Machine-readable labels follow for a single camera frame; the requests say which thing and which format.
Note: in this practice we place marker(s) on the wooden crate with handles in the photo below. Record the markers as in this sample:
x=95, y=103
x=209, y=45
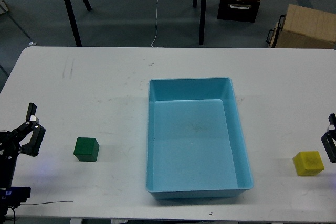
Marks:
x=303, y=27

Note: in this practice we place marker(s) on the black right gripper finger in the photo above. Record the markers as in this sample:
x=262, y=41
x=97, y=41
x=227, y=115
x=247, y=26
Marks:
x=328, y=139

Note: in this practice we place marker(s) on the light blue plastic bin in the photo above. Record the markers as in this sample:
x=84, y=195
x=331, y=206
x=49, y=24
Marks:
x=195, y=142

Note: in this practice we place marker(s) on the yellow wooden cube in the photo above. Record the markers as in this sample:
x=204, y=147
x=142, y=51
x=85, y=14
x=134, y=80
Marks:
x=308, y=163

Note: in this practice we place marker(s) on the green wooden cube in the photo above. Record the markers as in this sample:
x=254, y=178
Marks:
x=86, y=149

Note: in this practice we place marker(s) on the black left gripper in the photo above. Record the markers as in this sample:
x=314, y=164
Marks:
x=10, y=148

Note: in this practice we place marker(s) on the black storage box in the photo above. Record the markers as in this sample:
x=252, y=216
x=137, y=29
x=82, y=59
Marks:
x=238, y=10

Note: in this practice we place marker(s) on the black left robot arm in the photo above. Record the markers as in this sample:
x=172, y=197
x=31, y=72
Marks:
x=25, y=139

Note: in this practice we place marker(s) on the blue lit camera module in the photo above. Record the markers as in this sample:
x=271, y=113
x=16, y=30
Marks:
x=14, y=196

